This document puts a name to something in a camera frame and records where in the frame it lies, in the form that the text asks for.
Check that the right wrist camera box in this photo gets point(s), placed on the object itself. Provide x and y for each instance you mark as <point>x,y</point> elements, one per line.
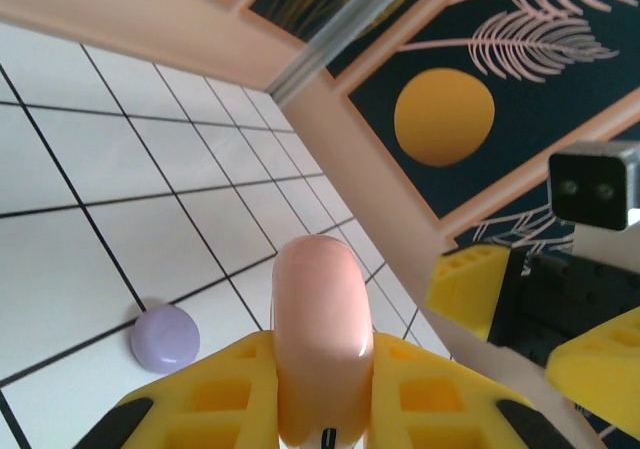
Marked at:
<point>585,189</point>

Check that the aluminium frame post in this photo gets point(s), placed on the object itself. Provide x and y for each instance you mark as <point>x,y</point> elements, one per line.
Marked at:
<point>340,24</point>

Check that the pink earbud charging case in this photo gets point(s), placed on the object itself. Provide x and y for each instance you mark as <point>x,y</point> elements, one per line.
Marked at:
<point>320,319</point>

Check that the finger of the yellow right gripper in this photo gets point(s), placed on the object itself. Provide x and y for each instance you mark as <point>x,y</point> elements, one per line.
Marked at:
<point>465,294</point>
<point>600,379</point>

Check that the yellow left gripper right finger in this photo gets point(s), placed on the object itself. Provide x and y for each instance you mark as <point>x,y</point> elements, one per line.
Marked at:
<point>390,419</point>

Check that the purple earbud charging case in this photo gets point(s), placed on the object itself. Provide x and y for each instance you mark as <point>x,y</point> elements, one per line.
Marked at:
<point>165,339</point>

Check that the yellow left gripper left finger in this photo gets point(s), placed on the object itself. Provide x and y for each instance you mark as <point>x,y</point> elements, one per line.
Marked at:
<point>165,419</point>

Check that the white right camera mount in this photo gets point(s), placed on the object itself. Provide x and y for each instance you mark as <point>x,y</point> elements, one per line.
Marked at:
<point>605,244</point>

